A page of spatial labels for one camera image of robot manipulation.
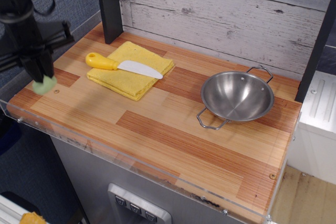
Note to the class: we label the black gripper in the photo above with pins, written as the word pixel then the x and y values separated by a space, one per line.
pixel 30 44

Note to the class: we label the light green toy broccoli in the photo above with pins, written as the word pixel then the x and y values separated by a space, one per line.
pixel 45 86

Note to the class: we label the stainless steel bowl with handles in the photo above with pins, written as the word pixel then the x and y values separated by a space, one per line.
pixel 237 96

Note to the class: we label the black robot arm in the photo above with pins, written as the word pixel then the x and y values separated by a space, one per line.
pixel 16 10

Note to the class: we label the yellow folded cloth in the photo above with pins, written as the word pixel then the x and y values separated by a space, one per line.
pixel 129 84

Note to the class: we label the silver toy fridge cabinet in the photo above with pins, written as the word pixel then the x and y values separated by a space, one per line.
pixel 92 167

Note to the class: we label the yellow black object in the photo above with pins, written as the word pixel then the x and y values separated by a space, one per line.
pixel 32 218

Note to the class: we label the silver dispenser button panel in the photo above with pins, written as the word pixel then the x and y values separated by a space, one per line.
pixel 137 205

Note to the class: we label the clear acrylic table guard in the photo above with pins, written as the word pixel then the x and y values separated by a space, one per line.
pixel 240 162

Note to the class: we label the white side cabinet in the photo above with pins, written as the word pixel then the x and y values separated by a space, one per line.
pixel 312 149

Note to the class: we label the yellow handled white knife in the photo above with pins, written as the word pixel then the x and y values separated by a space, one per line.
pixel 98 61

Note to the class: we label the dark left post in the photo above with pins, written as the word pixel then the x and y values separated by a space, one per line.
pixel 111 19

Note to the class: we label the dark post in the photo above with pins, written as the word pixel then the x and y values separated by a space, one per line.
pixel 111 19
pixel 317 51

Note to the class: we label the dark right post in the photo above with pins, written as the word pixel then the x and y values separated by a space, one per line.
pixel 317 51

